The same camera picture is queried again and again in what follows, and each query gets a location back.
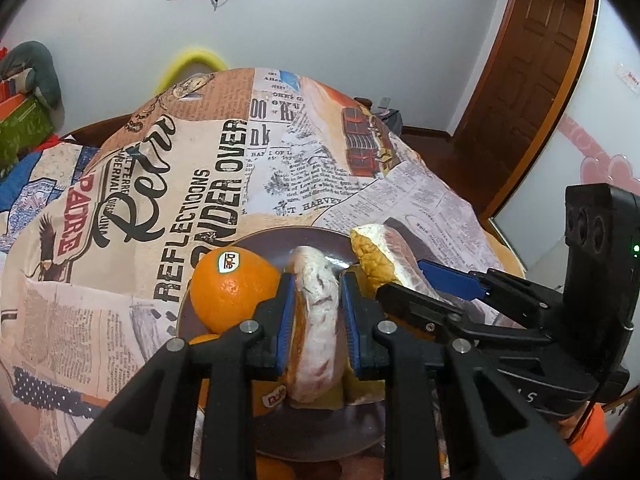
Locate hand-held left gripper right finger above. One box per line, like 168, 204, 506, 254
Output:
340, 270, 583, 480

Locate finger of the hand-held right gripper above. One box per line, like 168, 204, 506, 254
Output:
376, 282, 551, 348
417, 260, 566, 331

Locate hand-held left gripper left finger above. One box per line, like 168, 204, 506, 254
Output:
57, 272, 298, 480

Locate white pomelo peel piece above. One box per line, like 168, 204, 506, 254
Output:
285, 245, 348, 403

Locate yellow pomelo peel wedge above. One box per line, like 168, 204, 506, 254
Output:
350, 223, 446, 306

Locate dark purple plate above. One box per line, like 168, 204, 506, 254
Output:
175, 226, 396, 461

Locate white heart-print sliding door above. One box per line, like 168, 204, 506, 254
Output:
492, 0, 640, 271

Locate dark bag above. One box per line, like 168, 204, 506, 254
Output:
380, 107, 405, 136

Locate newspaper-print blanket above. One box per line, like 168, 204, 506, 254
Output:
0, 67, 526, 480

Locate red white door sticker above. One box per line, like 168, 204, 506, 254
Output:
616, 62, 640, 94

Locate brown wooden door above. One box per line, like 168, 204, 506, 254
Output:
452, 0, 598, 221

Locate yellow foam tube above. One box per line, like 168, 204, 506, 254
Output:
155, 47, 231, 96

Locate blue patchwork blanket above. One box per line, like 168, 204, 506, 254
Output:
0, 137, 81, 256

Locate orange cardboard box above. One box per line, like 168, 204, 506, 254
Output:
0, 77, 27, 121

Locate grey plush toy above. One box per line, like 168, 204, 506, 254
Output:
0, 41, 63, 111

